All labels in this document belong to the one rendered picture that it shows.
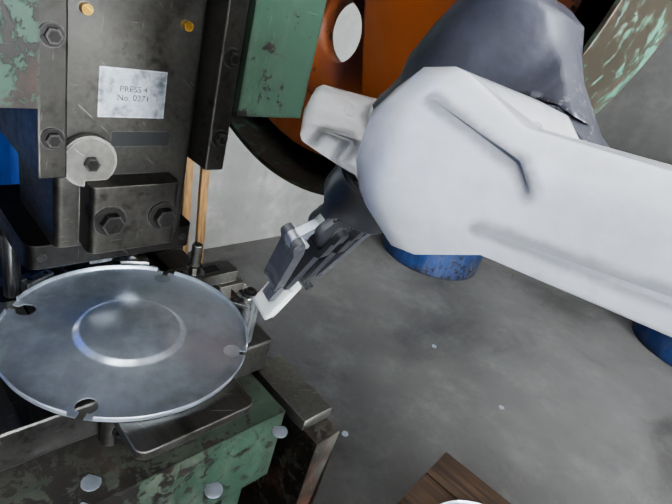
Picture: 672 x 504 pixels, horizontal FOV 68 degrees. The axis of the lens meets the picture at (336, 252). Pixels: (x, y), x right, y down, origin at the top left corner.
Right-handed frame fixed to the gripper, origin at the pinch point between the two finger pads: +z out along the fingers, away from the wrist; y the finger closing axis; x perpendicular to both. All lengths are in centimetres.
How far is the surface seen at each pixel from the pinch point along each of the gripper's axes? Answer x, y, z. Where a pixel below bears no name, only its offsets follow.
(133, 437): -6.3, -16.8, 9.8
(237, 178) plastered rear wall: 98, 104, 109
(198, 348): 1.0, -4.4, 13.2
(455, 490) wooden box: -40, 50, 41
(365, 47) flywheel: 28.1, 27.2, -14.0
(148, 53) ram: 24.9, -8.1, -11.4
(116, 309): 10.9, -9.8, 17.3
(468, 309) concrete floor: -3, 183, 99
